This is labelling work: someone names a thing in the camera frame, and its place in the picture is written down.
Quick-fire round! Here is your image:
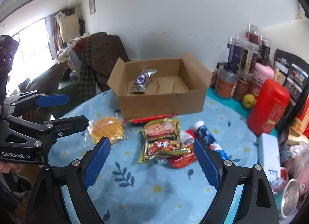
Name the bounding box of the purple silver snack packet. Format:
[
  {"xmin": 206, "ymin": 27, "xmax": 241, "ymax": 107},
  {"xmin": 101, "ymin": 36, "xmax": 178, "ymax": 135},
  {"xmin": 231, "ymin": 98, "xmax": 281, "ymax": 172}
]
[{"xmin": 130, "ymin": 69, "xmax": 157, "ymax": 94}]

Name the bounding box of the person's left hand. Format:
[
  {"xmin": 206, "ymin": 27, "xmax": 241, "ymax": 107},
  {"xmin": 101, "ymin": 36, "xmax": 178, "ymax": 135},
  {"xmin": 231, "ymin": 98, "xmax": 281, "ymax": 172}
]
[{"xmin": 0, "ymin": 161, "xmax": 23, "ymax": 174}]

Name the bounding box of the plaid garment on chair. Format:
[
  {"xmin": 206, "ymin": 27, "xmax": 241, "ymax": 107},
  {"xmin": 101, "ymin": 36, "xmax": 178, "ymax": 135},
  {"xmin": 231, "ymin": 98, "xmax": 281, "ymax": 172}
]
[{"xmin": 79, "ymin": 37, "xmax": 96, "ymax": 101}]

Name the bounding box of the orange filled plastic jar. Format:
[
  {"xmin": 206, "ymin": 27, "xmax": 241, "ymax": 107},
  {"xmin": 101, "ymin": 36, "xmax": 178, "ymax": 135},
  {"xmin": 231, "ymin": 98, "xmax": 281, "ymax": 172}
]
[{"xmin": 214, "ymin": 65, "xmax": 239, "ymax": 99}]

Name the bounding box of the pink canister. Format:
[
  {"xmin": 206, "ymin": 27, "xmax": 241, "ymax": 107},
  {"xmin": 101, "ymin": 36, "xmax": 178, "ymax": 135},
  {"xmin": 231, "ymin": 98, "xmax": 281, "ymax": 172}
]
[{"xmin": 248, "ymin": 63, "xmax": 274, "ymax": 99}]

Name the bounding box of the yellow green fruit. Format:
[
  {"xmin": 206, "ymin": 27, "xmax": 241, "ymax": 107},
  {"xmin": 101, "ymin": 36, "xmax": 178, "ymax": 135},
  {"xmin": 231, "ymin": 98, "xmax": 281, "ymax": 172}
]
[{"xmin": 242, "ymin": 94, "xmax": 256, "ymax": 109}]

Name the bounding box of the purple label clear jar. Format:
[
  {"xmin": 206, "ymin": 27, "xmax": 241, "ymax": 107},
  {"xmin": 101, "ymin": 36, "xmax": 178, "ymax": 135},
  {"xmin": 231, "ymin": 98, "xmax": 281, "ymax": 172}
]
[{"xmin": 224, "ymin": 37, "xmax": 244, "ymax": 74}]

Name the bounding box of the red plastic canister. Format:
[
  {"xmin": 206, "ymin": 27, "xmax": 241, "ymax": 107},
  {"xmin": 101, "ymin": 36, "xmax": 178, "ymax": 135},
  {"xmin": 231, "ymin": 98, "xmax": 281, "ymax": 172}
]
[{"xmin": 247, "ymin": 79, "xmax": 290, "ymax": 137}]

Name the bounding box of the light blue glasses case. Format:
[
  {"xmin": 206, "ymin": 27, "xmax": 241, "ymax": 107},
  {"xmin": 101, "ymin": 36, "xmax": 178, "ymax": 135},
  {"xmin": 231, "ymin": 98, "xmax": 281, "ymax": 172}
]
[{"xmin": 258, "ymin": 133, "xmax": 281, "ymax": 183}]

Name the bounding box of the open brown cardboard box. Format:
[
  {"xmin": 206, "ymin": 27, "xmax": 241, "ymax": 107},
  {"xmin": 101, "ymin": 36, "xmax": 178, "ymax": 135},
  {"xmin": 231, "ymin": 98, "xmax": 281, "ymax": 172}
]
[{"xmin": 107, "ymin": 53, "xmax": 212, "ymax": 120}]

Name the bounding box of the long red white stick packet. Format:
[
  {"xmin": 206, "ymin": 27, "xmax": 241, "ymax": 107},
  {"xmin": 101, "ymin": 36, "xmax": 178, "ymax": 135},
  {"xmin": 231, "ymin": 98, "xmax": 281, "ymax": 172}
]
[{"xmin": 122, "ymin": 114, "xmax": 177, "ymax": 124}]

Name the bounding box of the blue floral tablecloth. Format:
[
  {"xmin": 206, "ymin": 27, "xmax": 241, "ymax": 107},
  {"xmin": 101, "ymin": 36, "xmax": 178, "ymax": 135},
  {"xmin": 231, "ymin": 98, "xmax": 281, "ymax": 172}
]
[{"xmin": 47, "ymin": 87, "xmax": 283, "ymax": 224}]

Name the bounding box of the white foam board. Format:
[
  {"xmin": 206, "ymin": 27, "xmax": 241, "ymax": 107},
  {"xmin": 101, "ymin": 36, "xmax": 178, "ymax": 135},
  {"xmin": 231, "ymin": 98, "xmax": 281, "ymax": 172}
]
[{"xmin": 261, "ymin": 18, "xmax": 309, "ymax": 62}]

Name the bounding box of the yellow waffle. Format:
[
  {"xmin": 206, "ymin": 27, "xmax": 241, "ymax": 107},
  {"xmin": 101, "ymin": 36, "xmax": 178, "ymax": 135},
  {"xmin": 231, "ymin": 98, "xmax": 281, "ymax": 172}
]
[{"xmin": 88, "ymin": 116, "xmax": 125, "ymax": 144}]

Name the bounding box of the brown jacket on chair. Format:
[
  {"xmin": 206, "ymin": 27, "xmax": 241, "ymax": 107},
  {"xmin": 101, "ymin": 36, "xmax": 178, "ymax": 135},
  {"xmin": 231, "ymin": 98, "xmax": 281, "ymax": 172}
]
[{"xmin": 89, "ymin": 32, "xmax": 129, "ymax": 92}]

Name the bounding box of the blue tablet tube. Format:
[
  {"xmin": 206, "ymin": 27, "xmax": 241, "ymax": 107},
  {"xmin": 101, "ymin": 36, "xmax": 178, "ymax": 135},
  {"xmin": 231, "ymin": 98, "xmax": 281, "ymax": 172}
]
[{"xmin": 193, "ymin": 120, "xmax": 229, "ymax": 160}]

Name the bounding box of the green cereal snack bag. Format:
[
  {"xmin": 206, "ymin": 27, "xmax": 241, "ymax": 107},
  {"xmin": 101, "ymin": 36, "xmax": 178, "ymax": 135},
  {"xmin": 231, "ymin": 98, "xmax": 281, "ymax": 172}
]
[{"xmin": 138, "ymin": 118, "xmax": 181, "ymax": 163}]

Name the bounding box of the small framed wall picture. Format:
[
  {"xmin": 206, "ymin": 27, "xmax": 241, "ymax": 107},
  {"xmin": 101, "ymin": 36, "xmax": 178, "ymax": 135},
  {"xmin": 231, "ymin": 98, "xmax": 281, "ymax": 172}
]
[{"xmin": 88, "ymin": 0, "xmax": 96, "ymax": 15}]

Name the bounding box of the red snack packet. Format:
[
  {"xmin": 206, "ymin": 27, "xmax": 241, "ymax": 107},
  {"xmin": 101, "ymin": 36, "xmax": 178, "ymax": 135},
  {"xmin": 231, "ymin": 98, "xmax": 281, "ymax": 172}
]
[{"xmin": 168, "ymin": 129, "xmax": 197, "ymax": 169}]

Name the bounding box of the dark label clear jar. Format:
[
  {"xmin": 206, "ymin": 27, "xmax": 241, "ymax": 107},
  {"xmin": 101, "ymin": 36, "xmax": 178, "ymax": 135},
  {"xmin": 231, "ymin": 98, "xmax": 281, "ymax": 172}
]
[{"xmin": 239, "ymin": 41, "xmax": 259, "ymax": 76}]

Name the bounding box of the black snack pouch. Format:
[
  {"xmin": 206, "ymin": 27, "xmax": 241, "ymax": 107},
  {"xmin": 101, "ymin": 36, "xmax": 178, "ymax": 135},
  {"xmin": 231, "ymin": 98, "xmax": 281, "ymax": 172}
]
[{"xmin": 274, "ymin": 49, "xmax": 308, "ymax": 132}]

